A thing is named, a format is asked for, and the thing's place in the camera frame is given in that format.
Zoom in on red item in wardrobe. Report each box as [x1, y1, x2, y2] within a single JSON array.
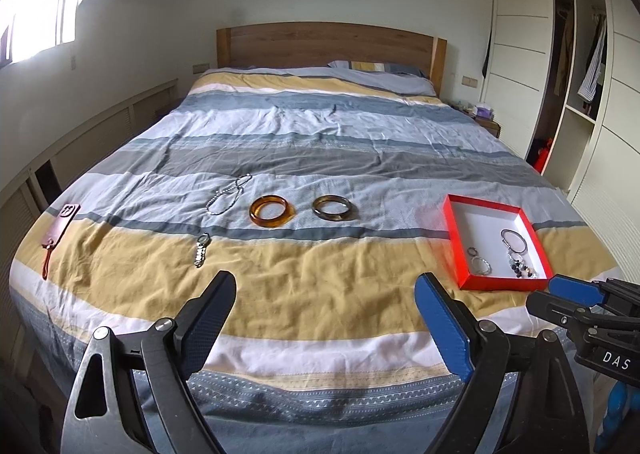
[[532, 138, 553, 172]]

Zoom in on silver wristwatch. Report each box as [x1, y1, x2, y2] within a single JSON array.
[[194, 233, 212, 268]]

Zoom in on striped pillow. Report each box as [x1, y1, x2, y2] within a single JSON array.
[[327, 60, 437, 96]]

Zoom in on white wardrobe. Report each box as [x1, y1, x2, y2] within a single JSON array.
[[480, 0, 640, 245]]

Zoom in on red box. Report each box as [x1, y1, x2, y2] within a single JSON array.
[[443, 194, 555, 291]]

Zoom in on dark brown bangle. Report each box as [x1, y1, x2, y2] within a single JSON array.
[[311, 194, 357, 223]]

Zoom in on low white wall cabinet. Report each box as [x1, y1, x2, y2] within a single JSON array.
[[0, 78, 179, 255]]

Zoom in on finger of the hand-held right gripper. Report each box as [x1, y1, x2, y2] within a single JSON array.
[[526, 292, 596, 335], [547, 274, 640, 317]]

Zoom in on wooden headboard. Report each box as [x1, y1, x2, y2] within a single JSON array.
[[216, 22, 447, 84]]

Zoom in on person's right hand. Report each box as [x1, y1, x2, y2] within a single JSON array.
[[602, 381, 640, 454]]

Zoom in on wooden nightstand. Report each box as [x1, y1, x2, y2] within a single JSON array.
[[472, 116, 502, 137]]

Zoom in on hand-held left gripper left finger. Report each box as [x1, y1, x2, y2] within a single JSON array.
[[62, 270, 237, 454]]

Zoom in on brown and white beaded bracelet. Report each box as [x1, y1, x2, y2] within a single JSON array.
[[507, 254, 538, 281]]

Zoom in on pink leather tag strap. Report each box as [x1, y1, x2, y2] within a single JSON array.
[[41, 203, 81, 281]]

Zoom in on amber bangle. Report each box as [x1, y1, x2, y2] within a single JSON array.
[[249, 194, 296, 229]]

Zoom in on silver bangle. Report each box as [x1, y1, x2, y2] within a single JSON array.
[[500, 229, 527, 255]]

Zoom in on hanging striped shirt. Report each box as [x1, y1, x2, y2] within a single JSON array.
[[577, 16, 608, 115]]

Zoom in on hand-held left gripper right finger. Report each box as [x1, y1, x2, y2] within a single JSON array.
[[414, 272, 588, 454]]

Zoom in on silver chain necklace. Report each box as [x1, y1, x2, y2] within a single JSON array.
[[206, 175, 252, 216]]

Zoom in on hanging brown clothes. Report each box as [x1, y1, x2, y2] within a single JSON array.
[[552, 8, 576, 97]]

